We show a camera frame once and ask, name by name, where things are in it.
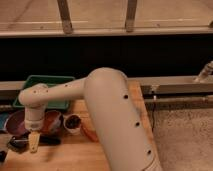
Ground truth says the green plastic tray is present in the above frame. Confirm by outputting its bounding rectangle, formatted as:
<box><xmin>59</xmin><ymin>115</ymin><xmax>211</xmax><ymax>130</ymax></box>
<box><xmin>22</xmin><ymin>75</ymin><xmax>74</xmax><ymax>111</ymax></box>

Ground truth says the metal window post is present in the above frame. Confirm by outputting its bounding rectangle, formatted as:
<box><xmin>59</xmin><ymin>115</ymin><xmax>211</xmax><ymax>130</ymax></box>
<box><xmin>57</xmin><ymin>0</ymin><xmax>73</xmax><ymax>34</ymax></box>
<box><xmin>125</xmin><ymin>0</ymin><xmax>137</xmax><ymax>32</ymax></box>

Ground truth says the wooden cutting board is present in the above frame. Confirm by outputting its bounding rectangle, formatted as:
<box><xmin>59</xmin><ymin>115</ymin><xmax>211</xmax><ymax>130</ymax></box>
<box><xmin>0</xmin><ymin>81</ymin><xmax>162</xmax><ymax>171</ymax></box>

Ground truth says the small white cup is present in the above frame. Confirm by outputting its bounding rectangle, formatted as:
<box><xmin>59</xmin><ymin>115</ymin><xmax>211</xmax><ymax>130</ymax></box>
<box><xmin>63</xmin><ymin>114</ymin><xmax>81</xmax><ymax>135</ymax></box>

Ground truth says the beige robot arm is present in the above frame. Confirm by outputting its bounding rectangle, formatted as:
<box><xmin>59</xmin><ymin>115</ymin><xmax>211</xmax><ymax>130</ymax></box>
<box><xmin>18</xmin><ymin>67</ymin><xmax>163</xmax><ymax>171</ymax></box>

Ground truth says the red bowl with white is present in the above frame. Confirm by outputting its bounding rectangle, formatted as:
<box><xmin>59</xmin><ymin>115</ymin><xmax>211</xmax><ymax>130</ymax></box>
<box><xmin>41</xmin><ymin>110</ymin><xmax>63</xmax><ymax>135</ymax></box>

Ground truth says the black handled brush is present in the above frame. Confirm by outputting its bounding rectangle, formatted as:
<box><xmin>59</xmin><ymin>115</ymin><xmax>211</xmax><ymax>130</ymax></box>
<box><xmin>7</xmin><ymin>135</ymin><xmax>61</xmax><ymax>151</ymax></box>

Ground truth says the left metal window post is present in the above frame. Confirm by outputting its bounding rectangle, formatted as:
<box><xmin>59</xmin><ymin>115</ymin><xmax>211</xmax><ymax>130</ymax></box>
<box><xmin>57</xmin><ymin>0</ymin><xmax>73</xmax><ymax>34</ymax></box>

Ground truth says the right metal window post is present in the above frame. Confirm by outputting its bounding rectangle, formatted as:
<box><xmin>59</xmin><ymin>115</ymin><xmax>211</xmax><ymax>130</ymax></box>
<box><xmin>125</xmin><ymin>0</ymin><xmax>137</xmax><ymax>32</ymax></box>

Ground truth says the purple bowl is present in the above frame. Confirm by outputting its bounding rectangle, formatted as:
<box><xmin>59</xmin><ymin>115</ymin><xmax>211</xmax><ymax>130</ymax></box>
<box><xmin>5</xmin><ymin>110</ymin><xmax>27</xmax><ymax>136</ymax></box>

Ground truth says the orange carrot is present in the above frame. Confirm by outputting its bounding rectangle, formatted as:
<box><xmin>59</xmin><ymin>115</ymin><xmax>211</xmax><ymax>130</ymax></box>
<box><xmin>81</xmin><ymin>122</ymin><xmax>98</xmax><ymax>142</ymax></box>

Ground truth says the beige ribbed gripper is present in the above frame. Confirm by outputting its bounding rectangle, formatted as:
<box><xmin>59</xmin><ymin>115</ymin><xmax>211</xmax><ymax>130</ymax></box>
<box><xmin>24</xmin><ymin>108</ymin><xmax>45</xmax><ymax>153</ymax></box>

